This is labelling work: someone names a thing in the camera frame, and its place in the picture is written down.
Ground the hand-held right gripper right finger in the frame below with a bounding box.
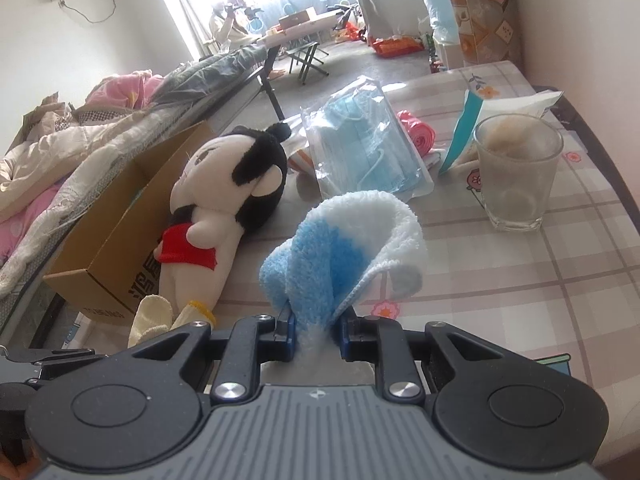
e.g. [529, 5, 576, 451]
[340, 313, 527, 404]

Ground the brown cardboard box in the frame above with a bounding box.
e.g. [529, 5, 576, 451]
[42, 120, 216, 328]

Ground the pink trash bag roll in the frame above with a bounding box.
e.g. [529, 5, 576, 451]
[396, 109, 437, 157]

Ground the green folding stool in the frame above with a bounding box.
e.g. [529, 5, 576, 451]
[287, 40, 331, 83]

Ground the small cardboard box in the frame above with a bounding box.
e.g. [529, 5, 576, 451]
[277, 9, 317, 28]

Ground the white water dispenser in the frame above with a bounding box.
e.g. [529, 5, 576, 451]
[432, 35, 463, 68]

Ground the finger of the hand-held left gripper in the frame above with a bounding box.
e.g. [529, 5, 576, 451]
[0, 346, 108, 386]

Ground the grey folded blanket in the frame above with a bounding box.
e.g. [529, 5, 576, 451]
[152, 44, 273, 111]

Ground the black-haired plush doll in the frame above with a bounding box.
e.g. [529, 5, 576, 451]
[127, 122, 292, 348]

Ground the pink bedsheet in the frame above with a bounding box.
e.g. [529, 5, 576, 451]
[0, 180, 61, 266]

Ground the blue and white fluffy towel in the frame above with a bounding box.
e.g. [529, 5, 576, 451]
[259, 191, 429, 386]

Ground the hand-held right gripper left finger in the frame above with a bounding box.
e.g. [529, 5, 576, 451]
[116, 302, 297, 404]

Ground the clear glass cup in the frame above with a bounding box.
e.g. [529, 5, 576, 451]
[472, 114, 565, 233]

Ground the pack of blue face masks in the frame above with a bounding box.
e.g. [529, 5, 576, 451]
[300, 76, 435, 201]

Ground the white folding table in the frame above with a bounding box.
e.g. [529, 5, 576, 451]
[252, 10, 341, 48]

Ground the grey curtain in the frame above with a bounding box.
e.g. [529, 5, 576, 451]
[351, 0, 421, 43]

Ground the pink floral quilt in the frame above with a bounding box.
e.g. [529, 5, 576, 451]
[84, 72, 166, 122]

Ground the patterned tall roll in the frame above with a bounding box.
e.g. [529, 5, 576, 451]
[450, 0, 518, 68]

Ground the beige fluffy cloth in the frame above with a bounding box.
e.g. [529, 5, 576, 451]
[482, 117, 546, 158]

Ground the checked floral tablecloth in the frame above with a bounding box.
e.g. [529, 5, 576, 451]
[70, 60, 632, 411]

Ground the large red plastic bag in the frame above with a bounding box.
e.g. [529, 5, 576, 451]
[371, 35, 426, 57]

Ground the white lace bedspread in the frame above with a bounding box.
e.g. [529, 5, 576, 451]
[0, 95, 241, 301]

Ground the orange striped white towel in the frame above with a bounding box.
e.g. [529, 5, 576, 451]
[287, 146, 315, 175]

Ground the white and teal tissue pack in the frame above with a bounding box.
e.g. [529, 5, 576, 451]
[439, 89, 565, 177]

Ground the beige quilt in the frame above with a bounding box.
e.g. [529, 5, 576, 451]
[0, 90, 156, 221]

